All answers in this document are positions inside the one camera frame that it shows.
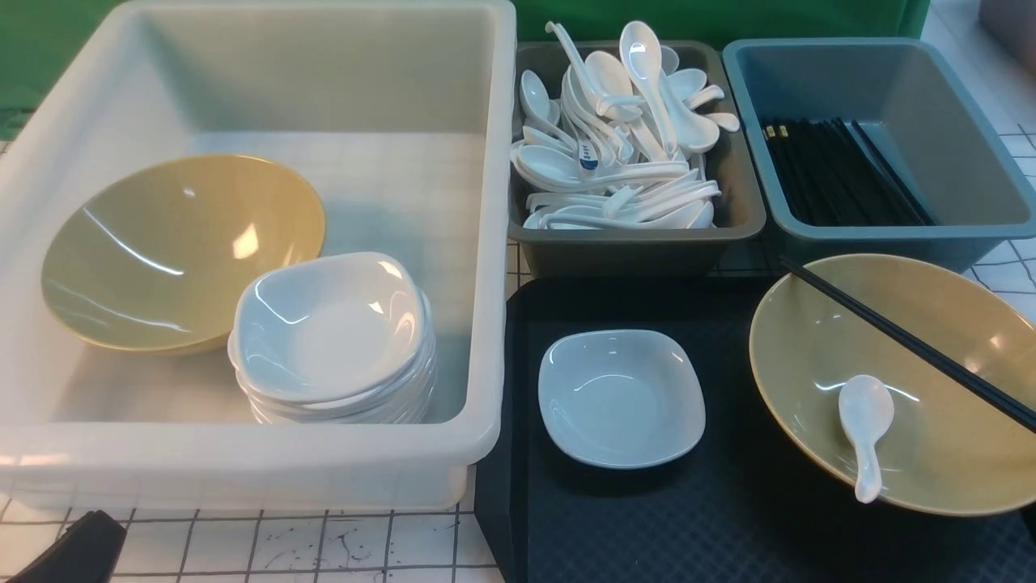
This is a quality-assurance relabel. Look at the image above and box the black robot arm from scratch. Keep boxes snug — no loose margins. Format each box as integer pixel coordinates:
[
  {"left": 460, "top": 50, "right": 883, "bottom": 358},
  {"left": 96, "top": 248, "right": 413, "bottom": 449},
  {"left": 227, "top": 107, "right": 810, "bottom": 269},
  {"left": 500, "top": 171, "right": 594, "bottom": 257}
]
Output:
[{"left": 10, "top": 511, "right": 127, "bottom": 582}]

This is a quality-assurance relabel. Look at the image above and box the white soup spoon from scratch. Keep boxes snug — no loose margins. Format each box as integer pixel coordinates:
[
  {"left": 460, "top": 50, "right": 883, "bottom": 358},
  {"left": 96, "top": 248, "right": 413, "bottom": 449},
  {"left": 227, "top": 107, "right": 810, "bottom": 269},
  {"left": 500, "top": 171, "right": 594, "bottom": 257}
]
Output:
[{"left": 839, "top": 374, "right": 894, "bottom": 504}]

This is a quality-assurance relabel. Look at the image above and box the pile of white spoons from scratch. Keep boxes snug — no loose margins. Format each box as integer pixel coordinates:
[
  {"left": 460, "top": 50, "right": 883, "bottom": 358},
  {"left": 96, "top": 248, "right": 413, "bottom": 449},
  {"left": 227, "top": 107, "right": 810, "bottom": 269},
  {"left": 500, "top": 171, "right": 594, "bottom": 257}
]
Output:
[{"left": 510, "top": 21, "right": 741, "bottom": 230}]

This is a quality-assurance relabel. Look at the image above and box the yellow bowl in tub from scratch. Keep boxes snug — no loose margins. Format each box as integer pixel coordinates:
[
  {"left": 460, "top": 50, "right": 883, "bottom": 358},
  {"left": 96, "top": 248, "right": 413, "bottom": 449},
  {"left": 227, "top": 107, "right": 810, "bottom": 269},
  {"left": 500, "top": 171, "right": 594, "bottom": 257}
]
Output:
[{"left": 40, "top": 154, "right": 327, "bottom": 355}]

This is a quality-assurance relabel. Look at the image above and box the grey spoon bin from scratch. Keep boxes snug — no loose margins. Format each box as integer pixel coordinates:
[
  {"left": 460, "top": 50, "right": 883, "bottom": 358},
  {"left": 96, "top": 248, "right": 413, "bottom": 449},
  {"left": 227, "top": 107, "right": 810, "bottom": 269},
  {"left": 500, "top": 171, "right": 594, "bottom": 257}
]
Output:
[{"left": 507, "top": 40, "right": 766, "bottom": 278}]

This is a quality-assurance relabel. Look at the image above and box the black chopstick pair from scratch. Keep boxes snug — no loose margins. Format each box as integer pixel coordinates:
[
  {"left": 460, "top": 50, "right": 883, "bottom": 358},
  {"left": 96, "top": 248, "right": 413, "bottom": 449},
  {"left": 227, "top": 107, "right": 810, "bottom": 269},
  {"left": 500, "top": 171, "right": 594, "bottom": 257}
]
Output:
[{"left": 779, "top": 255, "right": 1035, "bottom": 434}]

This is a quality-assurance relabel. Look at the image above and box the large white plastic tub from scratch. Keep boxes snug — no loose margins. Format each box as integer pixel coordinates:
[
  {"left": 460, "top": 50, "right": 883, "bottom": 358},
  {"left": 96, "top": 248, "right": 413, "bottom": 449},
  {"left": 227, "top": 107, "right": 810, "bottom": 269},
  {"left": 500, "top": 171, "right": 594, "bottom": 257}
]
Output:
[{"left": 2, "top": 1, "right": 516, "bottom": 514}]

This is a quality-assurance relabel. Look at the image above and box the yellow noodle bowl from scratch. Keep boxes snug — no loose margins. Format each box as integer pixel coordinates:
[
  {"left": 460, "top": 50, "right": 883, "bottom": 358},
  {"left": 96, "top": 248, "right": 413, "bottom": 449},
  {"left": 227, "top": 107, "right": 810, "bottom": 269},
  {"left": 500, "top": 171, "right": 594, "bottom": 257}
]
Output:
[{"left": 749, "top": 253, "right": 1035, "bottom": 516}]

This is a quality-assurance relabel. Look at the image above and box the black serving tray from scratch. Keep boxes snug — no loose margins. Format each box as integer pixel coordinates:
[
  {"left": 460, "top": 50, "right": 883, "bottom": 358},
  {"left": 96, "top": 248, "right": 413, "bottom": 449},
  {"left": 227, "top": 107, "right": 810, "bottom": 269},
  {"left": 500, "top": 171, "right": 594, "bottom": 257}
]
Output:
[{"left": 473, "top": 276, "right": 1035, "bottom": 582}]

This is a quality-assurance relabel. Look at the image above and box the bundle of black chopsticks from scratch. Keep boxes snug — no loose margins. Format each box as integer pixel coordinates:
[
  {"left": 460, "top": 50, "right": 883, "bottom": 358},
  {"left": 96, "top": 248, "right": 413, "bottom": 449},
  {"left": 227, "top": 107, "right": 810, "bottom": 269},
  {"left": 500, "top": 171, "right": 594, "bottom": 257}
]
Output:
[{"left": 761, "top": 117, "right": 939, "bottom": 228}]

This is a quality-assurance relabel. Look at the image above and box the blue-grey chopstick bin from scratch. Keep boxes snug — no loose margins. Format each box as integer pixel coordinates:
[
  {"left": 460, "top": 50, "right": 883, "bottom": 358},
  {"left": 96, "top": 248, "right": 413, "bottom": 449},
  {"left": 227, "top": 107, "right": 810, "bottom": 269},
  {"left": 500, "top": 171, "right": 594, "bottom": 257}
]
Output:
[{"left": 722, "top": 38, "right": 1034, "bottom": 273}]

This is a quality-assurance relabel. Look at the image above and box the white square sauce dish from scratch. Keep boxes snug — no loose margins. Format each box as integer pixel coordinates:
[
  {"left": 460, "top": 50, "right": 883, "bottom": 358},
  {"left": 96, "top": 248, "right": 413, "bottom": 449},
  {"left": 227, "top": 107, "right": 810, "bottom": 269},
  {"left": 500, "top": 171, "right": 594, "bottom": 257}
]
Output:
[{"left": 537, "top": 329, "right": 707, "bottom": 471}]

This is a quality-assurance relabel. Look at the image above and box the stack of white dishes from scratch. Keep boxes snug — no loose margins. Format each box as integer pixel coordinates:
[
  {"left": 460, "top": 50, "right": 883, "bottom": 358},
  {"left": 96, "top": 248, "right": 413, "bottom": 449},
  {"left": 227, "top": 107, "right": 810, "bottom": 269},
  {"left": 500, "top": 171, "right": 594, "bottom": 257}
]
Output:
[{"left": 228, "top": 251, "right": 437, "bottom": 425}]

